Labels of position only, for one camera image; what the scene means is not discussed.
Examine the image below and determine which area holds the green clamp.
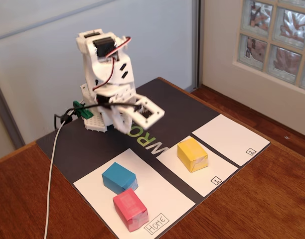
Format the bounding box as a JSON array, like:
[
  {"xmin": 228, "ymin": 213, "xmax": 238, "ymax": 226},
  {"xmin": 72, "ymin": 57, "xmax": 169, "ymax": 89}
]
[{"xmin": 72, "ymin": 100, "xmax": 94, "ymax": 120}]

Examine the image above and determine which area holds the red paper box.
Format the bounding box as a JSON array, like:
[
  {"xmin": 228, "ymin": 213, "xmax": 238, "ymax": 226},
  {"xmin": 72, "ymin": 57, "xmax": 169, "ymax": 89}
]
[{"xmin": 112, "ymin": 188, "xmax": 150, "ymax": 233}]

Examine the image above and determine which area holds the blue paper box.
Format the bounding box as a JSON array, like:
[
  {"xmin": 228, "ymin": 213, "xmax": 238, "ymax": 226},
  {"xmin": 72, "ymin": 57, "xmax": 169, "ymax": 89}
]
[{"xmin": 101, "ymin": 161, "xmax": 139, "ymax": 195}]

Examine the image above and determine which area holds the black printed mat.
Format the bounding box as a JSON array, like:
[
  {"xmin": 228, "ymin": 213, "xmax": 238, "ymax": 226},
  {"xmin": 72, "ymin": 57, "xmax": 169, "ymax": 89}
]
[{"xmin": 35, "ymin": 77, "xmax": 271, "ymax": 239}]

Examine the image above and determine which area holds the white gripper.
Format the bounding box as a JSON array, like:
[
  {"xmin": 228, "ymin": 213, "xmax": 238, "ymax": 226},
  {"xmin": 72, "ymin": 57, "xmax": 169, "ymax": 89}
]
[{"xmin": 95, "ymin": 86, "xmax": 138, "ymax": 135}]

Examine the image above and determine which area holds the frosted sliding door panel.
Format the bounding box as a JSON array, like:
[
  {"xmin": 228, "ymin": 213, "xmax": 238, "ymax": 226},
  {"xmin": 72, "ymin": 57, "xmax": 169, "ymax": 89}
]
[{"xmin": 0, "ymin": 0, "xmax": 200, "ymax": 150}]

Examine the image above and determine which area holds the glass block window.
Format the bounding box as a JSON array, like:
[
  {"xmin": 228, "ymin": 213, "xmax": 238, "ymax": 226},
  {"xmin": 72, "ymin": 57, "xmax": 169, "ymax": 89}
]
[{"xmin": 233, "ymin": 0, "xmax": 305, "ymax": 94}]

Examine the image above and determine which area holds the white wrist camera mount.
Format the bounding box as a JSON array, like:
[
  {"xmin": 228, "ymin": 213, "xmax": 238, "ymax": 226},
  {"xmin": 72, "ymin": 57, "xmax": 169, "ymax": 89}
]
[{"xmin": 131, "ymin": 95, "xmax": 165, "ymax": 130}]

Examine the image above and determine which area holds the black camera cable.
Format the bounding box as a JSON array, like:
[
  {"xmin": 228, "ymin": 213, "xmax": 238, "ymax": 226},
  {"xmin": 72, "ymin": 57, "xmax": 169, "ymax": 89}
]
[{"xmin": 54, "ymin": 101, "xmax": 143, "ymax": 130}]

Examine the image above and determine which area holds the white paper sheet marked home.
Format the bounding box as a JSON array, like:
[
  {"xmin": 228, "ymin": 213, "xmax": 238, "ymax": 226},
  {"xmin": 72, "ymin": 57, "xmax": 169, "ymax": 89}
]
[{"xmin": 73, "ymin": 148, "xmax": 196, "ymax": 239}]

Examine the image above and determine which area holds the white paper sheet marked two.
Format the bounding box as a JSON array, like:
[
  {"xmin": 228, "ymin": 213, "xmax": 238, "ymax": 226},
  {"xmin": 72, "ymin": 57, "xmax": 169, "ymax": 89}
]
[{"xmin": 191, "ymin": 114, "xmax": 271, "ymax": 167}]

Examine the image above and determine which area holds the red white servo wire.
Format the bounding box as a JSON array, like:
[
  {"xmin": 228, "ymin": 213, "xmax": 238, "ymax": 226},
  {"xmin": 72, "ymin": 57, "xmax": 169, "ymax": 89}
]
[{"xmin": 92, "ymin": 36, "xmax": 132, "ymax": 92}]

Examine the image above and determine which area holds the yellow paper box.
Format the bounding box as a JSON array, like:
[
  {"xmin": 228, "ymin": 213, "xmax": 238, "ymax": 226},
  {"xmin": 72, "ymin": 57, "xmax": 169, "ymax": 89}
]
[{"xmin": 176, "ymin": 137, "xmax": 209, "ymax": 173}]

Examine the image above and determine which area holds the white paper sheet marked one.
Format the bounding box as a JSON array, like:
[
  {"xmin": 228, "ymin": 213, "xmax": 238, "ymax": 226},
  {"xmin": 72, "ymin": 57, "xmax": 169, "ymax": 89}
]
[{"xmin": 156, "ymin": 135, "xmax": 239, "ymax": 198}]

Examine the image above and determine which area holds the white cable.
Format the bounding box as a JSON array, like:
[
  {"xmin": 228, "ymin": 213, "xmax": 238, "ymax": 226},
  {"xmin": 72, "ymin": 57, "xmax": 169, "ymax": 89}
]
[{"xmin": 43, "ymin": 109, "xmax": 76, "ymax": 239}]

